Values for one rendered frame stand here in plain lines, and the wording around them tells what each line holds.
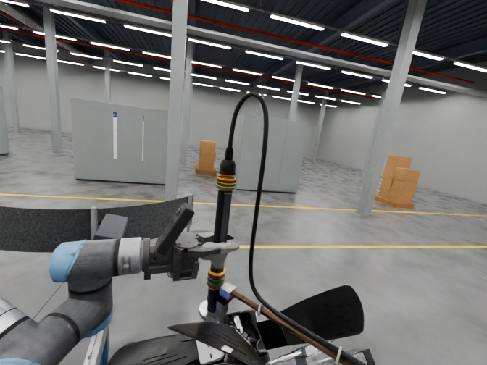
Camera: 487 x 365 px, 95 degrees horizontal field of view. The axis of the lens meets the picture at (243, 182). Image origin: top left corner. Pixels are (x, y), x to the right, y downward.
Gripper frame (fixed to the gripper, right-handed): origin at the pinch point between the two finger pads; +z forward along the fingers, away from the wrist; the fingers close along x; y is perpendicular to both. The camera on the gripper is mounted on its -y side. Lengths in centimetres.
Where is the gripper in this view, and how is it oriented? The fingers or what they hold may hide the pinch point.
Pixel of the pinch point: (231, 240)
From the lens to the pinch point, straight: 57.1
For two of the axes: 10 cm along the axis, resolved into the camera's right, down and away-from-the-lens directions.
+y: -1.1, 9.7, 2.2
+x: 3.5, 2.5, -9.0
